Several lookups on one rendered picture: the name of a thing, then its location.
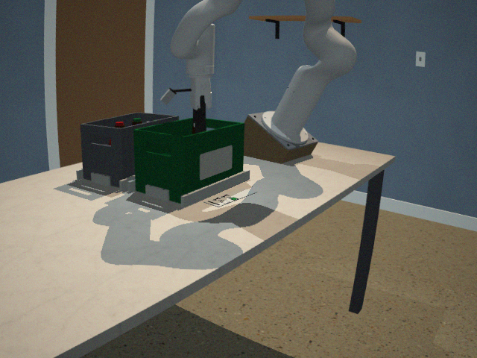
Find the grey bottle crate with dividers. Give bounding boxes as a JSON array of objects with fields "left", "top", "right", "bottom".
[{"left": 80, "top": 113, "right": 172, "bottom": 188}]

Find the green crate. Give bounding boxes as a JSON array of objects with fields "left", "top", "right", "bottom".
[{"left": 133, "top": 118, "right": 244, "bottom": 204}]

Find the beige paper pick list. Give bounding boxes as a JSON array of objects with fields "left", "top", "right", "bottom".
[{"left": 204, "top": 188, "right": 256, "bottom": 207}]

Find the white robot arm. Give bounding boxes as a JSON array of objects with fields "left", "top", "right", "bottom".
[{"left": 170, "top": 0, "right": 357, "bottom": 144}]

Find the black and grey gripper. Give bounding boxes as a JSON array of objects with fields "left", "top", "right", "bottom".
[{"left": 187, "top": 75, "right": 212, "bottom": 134}]

